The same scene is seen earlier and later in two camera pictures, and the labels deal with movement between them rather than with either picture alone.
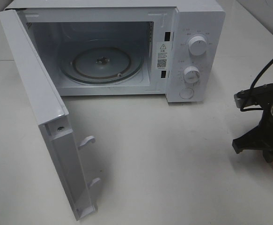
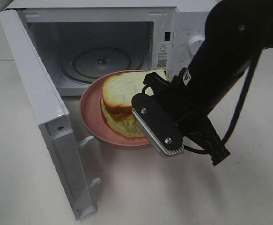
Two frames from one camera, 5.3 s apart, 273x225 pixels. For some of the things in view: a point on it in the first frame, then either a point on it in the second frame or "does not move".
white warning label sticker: x=163 y=56 does not move
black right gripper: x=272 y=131 → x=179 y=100
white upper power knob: x=197 y=45 does not move
